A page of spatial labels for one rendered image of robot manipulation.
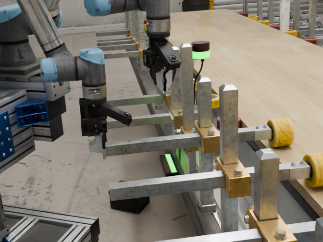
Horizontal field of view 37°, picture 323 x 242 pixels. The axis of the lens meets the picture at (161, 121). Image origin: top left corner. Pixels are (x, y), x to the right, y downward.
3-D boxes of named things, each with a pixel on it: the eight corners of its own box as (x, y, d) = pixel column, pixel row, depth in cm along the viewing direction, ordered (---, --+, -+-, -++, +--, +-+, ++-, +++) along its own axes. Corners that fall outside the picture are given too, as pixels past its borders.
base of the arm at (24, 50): (-10, 66, 194) (-14, 42, 191) (13, 58, 207) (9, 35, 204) (21, 67, 189) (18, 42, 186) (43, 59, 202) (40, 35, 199)
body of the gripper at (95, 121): (82, 130, 158) (79, 95, 154) (108, 128, 159) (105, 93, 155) (81, 139, 151) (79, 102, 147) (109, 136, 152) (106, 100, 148)
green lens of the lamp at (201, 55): (193, 59, 152) (193, 53, 152) (189, 55, 158) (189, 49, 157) (211, 57, 153) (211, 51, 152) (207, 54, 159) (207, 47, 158)
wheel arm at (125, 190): (110, 202, 106) (108, 187, 105) (109, 194, 109) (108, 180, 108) (324, 176, 112) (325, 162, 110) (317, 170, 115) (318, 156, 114)
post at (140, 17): (142, 80, 309) (137, 4, 292) (142, 78, 312) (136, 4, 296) (147, 79, 309) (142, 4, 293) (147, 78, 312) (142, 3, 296)
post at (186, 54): (187, 180, 168) (181, 44, 151) (185, 175, 171) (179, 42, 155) (196, 179, 168) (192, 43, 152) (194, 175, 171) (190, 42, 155)
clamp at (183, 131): (187, 152, 156) (186, 138, 154) (180, 137, 169) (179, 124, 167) (204, 150, 157) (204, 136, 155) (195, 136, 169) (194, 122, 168)
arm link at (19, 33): (-7, 40, 195) (-13, 6, 191) (23, 35, 204) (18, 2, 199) (6, 42, 187) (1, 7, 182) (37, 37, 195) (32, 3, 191)
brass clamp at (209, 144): (202, 154, 129) (201, 137, 128) (192, 137, 142) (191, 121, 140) (224, 152, 130) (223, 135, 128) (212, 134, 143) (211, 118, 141)
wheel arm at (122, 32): (96, 37, 390) (95, 32, 389) (95, 37, 394) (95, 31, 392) (148, 33, 395) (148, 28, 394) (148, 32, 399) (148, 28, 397)
